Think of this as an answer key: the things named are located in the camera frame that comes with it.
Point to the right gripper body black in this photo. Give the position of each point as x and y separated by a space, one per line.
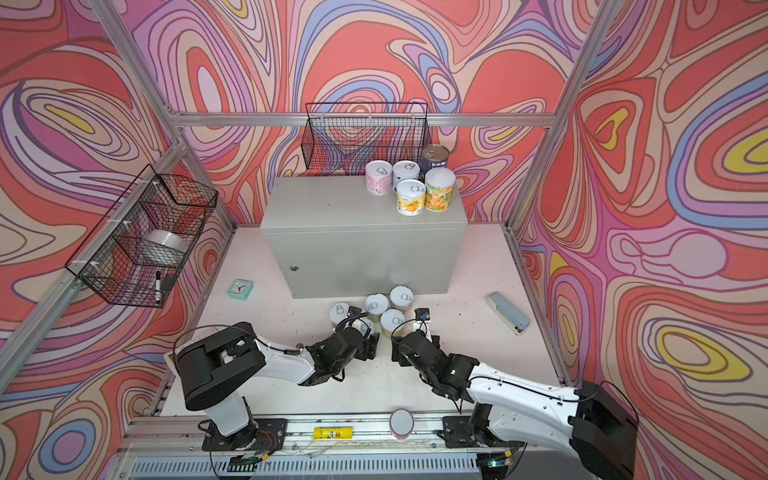
396 352

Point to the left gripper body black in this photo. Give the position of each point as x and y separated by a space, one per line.
363 352

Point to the white can teal label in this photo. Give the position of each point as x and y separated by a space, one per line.
364 325

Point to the white can yellow orange label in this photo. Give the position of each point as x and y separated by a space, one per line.
411 194

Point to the white can pink label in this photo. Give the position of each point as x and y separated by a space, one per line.
378 177

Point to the yellow peach can plastic lid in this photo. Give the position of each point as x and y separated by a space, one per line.
439 184

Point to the light blue spotted can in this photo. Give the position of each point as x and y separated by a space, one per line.
404 170

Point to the dark blue tomato can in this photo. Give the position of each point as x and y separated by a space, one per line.
433 156

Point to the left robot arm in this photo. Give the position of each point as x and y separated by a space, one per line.
213 368

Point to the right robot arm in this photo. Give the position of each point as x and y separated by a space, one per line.
586 423

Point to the white can green label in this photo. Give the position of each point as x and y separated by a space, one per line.
376 305

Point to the pink tape roll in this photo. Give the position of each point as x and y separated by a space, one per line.
401 424

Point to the grey green stapler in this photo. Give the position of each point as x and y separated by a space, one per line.
509 313

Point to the white can red label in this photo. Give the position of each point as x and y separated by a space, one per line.
401 298

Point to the mint green small clock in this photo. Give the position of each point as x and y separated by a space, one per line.
240 289

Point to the grey metal cabinet box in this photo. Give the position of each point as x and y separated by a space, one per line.
331 238

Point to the black marker pen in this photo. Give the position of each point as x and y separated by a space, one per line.
157 291

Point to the silver tape roll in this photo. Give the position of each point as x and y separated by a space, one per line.
163 248

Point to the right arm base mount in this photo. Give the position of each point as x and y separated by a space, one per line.
467 431

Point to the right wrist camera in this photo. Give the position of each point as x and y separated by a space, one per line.
422 315

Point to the aluminium front rail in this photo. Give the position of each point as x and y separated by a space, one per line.
171 447

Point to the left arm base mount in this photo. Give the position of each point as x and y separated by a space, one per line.
265 435

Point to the back black wire basket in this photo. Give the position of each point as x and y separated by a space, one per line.
343 137

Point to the black wire basket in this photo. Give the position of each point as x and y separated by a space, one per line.
112 268
343 137

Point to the left black wire basket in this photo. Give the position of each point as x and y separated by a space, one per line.
112 268

